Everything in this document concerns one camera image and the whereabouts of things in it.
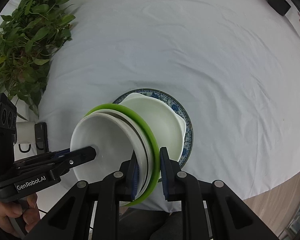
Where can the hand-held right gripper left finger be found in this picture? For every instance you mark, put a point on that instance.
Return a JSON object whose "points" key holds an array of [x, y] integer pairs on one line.
{"points": [[134, 180]]}

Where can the person's dark trousers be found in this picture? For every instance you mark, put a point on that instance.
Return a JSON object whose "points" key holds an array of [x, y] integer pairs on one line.
{"points": [[150, 225]]}

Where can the black smartphone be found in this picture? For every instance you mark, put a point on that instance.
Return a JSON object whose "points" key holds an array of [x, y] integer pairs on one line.
{"points": [[41, 136]]}

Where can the white ceramic bowl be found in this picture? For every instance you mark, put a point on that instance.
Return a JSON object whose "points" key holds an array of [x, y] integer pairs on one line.
{"points": [[148, 155], [110, 135]]}

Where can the grey tablecloth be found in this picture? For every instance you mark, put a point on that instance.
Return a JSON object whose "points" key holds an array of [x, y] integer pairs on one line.
{"points": [[190, 42]]}

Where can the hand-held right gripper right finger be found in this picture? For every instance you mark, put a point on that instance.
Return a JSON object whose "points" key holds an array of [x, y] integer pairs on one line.
{"points": [[164, 180]]}

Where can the person's left hand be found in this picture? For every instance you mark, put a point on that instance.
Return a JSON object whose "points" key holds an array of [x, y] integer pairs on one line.
{"points": [[15, 215]]}

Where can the blue patterned plate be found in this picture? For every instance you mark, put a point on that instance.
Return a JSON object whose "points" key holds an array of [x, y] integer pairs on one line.
{"points": [[187, 135]]}

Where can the green leafy potted plant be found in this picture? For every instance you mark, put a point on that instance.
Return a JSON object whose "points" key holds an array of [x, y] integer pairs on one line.
{"points": [[22, 42]]}

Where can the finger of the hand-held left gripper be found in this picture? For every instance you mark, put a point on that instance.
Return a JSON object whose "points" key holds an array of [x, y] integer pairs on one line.
{"points": [[62, 152], [80, 156]]}

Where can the green plastic bowl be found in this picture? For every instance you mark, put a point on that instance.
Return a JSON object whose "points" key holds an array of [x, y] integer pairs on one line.
{"points": [[152, 142]]}

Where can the white eared plate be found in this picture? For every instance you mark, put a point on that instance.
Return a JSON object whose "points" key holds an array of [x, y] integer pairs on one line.
{"points": [[183, 135], [160, 122]]}

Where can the pink blossom tree black pot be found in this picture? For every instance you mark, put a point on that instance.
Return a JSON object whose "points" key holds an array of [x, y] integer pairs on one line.
{"points": [[278, 1]]}

